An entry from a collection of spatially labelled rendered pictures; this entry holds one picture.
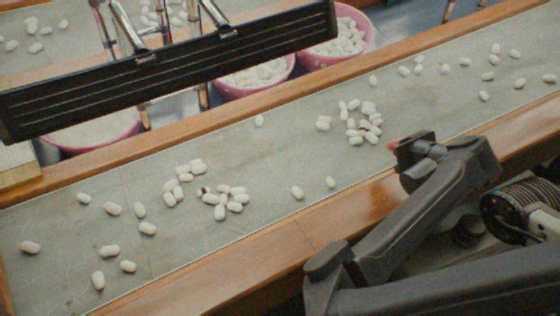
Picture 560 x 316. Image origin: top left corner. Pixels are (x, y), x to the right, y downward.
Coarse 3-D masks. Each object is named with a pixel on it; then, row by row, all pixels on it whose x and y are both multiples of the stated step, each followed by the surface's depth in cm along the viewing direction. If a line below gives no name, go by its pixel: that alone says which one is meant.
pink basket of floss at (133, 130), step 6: (138, 120) 112; (132, 126) 111; (138, 126) 117; (126, 132) 110; (132, 132) 114; (42, 138) 107; (48, 138) 113; (114, 138) 108; (120, 138) 110; (126, 138) 113; (54, 144) 106; (96, 144) 107; (102, 144) 107; (108, 144) 108; (66, 150) 110; (72, 150) 109; (78, 150) 108; (84, 150) 108; (90, 150) 109; (72, 156) 115
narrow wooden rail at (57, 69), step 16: (288, 0) 146; (304, 0) 147; (336, 0) 151; (352, 0) 155; (368, 0) 159; (240, 16) 140; (256, 16) 140; (176, 32) 133; (208, 32) 134; (64, 64) 123; (80, 64) 123; (96, 64) 123; (16, 80) 118; (32, 80) 118
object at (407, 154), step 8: (424, 136) 95; (432, 136) 96; (408, 144) 93; (416, 144) 93; (424, 144) 91; (432, 144) 90; (400, 152) 93; (408, 152) 93; (416, 152) 91; (424, 152) 90; (400, 160) 93; (408, 160) 94; (416, 160) 92; (400, 168) 94; (408, 168) 95
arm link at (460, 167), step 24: (480, 144) 77; (456, 168) 74; (480, 168) 76; (432, 192) 71; (456, 192) 72; (408, 216) 67; (432, 216) 69; (336, 240) 63; (384, 240) 64; (408, 240) 66; (312, 264) 60; (336, 264) 59; (360, 264) 60; (384, 264) 63
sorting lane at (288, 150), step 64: (448, 64) 136; (512, 64) 137; (256, 128) 117; (384, 128) 119; (448, 128) 120; (64, 192) 102; (128, 192) 103; (192, 192) 104; (256, 192) 105; (320, 192) 106; (64, 256) 93; (128, 256) 94; (192, 256) 95
